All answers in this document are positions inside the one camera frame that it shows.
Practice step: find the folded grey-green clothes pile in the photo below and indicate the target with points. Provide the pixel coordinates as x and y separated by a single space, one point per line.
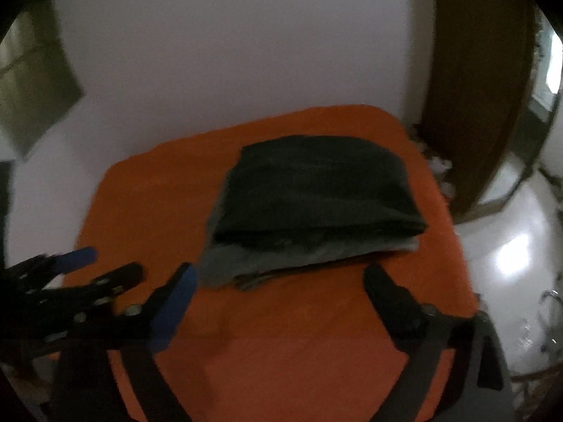
264 263

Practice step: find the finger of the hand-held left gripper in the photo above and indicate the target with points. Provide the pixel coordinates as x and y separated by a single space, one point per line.
77 258
110 281

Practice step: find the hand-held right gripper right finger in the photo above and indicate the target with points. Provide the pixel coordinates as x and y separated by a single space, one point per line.
387 301

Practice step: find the white crumpled cloth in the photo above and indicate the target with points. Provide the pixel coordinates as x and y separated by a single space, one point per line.
435 167

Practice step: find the beige curtain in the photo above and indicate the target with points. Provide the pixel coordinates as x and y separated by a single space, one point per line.
39 79

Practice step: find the wooden wardrobe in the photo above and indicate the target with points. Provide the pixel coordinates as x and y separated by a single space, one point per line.
475 74

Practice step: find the dark green garment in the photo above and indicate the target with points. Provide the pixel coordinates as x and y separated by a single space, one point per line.
316 184

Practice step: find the wardrobe mirror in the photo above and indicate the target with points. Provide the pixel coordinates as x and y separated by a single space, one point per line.
543 96

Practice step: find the shiny metal frame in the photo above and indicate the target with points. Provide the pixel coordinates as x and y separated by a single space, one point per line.
545 316

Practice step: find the orange blanket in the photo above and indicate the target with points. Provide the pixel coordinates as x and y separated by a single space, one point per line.
286 338

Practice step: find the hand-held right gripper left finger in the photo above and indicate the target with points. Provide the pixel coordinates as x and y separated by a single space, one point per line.
176 307

